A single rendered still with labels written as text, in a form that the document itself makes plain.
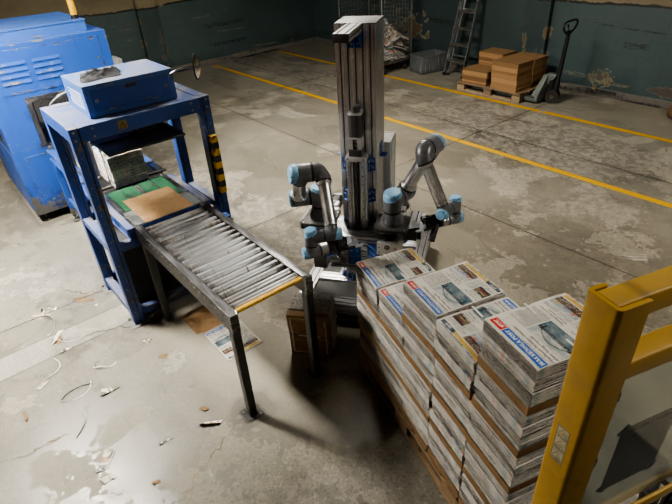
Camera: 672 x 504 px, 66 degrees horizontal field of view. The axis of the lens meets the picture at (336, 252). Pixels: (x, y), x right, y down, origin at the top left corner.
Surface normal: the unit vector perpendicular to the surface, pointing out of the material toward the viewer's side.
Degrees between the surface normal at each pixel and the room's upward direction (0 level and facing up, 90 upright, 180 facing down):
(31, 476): 0
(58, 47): 90
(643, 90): 90
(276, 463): 0
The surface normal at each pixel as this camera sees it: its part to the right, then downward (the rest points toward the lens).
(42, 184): 0.64, 0.39
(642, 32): -0.77, 0.38
